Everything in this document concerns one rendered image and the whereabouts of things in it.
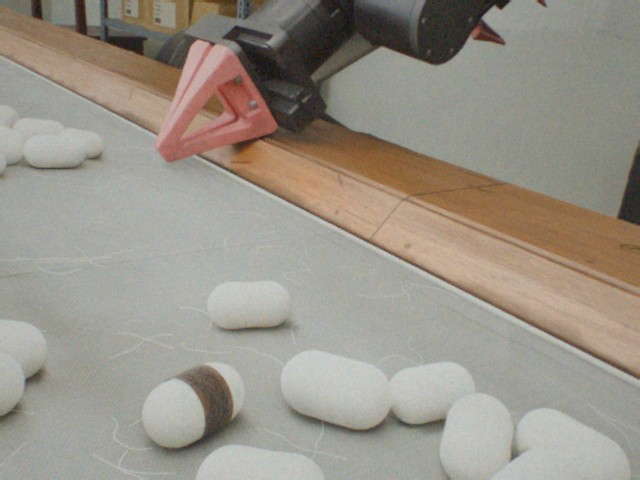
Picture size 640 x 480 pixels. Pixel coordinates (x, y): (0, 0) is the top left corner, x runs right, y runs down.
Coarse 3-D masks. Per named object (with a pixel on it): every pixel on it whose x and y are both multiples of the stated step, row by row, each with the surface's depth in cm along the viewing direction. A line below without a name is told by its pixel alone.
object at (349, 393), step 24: (312, 360) 24; (336, 360) 24; (288, 384) 24; (312, 384) 23; (336, 384) 23; (360, 384) 23; (384, 384) 23; (312, 408) 23; (336, 408) 23; (360, 408) 23; (384, 408) 23
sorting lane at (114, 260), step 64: (0, 64) 84; (128, 128) 61; (0, 192) 43; (64, 192) 44; (128, 192) 45; (192, 192) 46; (256, 192) 48; (0, 256) 34; (64, 256) 35; (128, 256) 36; (192, 256) 36; (256, 256) 37; (320, 256) 38; (384, 256) 39; (64, 320) 29; (128, 320) 29; (192, 320) 30; (320, 320) 31; (384, 320) 32; (448, 320) 32; (512, 320) 33; (64, 384) 25; (128, 384) 25; (256, 384) 26; (512, 384) 28; (576, 384) 28; (0, 448) 21; (64, 448) 22; (128, 448) 22; (192, 448) 22; (320, 448) 23; (384, 448) 23; (512, 448) 24
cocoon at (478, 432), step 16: (464, 400) 23; (480, 400) 23; (496, 400) 23; (448, 416) 23; (464, 416) 22; (480, 416) 22; (496, 416) 22; (448, 432) 22; (464, 432) 21; (480, 432) 21; (496, 432) 21; (512, 432) 22; (448, 448) 21; (464, 448) 21; (480, 448) 21; (496, 448) 21; (448, 464) 21; (464, 464) 21; (480, 464) 21; (496, 464) 21
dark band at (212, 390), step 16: (192, 368) 23; (208, 368) 23; (192, 384) 22; (208, 384) 22; (224, 384) 22; (208, 400) 22; (224, 400) 22; (208, 416) 22; (224, 416) 22; (208, 432) 22
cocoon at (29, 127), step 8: (24, 120) 52; (32, 120) 52; (40, 120) 52; (48, 120) 52; (16, 128) 51; (24, 128) 51; (32, 128) 51; (40, 128) 51; (48, 128) 51; (56, 128) 52; (64, 128) 52; (32, 136) 51
